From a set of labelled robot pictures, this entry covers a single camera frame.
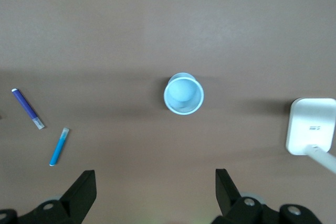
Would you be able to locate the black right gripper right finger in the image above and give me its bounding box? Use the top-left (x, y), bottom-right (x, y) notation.
top-left (211, 168), bottom-right (320, 224)

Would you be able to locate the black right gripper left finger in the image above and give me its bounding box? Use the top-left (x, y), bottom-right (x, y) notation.
top-left (0, 169), bottom-right (97, 224)

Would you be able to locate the blue marker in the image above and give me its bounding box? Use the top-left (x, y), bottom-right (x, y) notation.
top-left (49, 127), bottom-right (70, 167)

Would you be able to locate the purple marker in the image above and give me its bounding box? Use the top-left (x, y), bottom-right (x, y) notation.
top-left (11, 88), bottom-right (45, 130)

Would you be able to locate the white desk lamp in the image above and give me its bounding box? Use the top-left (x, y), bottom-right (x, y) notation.
top-left (285, 97), bottom-right (336, 175)

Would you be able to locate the light blue cup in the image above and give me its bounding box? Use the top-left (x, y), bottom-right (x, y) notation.
top-left (163, 71), bottom-right (205, 116)

